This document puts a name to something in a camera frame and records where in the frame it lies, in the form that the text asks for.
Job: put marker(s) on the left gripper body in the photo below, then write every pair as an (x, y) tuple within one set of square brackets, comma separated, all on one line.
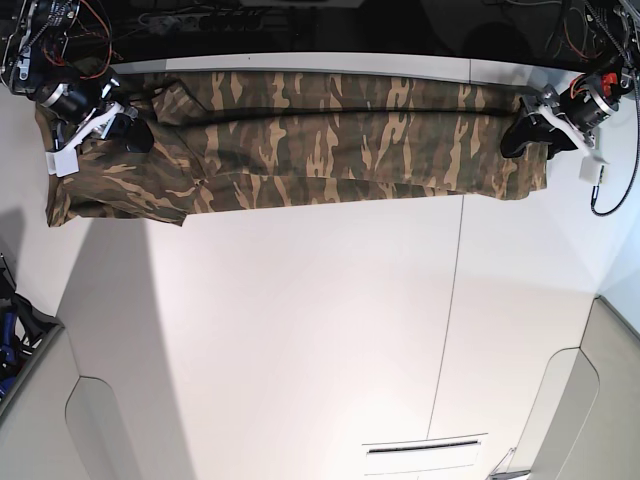
[(583, 106)]

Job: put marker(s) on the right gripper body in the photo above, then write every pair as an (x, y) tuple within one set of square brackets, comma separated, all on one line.
[(74, 102)]

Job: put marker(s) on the camouflage T-shirt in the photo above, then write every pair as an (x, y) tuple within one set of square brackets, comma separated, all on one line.
[(227, 141)]

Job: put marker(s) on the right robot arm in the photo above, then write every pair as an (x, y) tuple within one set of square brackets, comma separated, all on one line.
[(34, 45)]

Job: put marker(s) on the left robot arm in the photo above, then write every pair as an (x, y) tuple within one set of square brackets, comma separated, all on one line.
[(603, 34)]

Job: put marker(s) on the black power strip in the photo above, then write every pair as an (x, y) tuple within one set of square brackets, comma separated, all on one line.
[(185, 22)]

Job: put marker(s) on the blue and black items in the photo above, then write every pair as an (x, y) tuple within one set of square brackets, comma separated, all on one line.
[(15, 347)]

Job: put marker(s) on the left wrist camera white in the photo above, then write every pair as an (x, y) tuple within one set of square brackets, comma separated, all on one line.
[(593, 169)]

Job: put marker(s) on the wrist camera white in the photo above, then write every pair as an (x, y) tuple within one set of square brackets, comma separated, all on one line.
[(62, 163), (593, 169)]

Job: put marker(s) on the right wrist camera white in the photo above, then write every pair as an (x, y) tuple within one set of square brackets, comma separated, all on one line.
[(62, 163)]

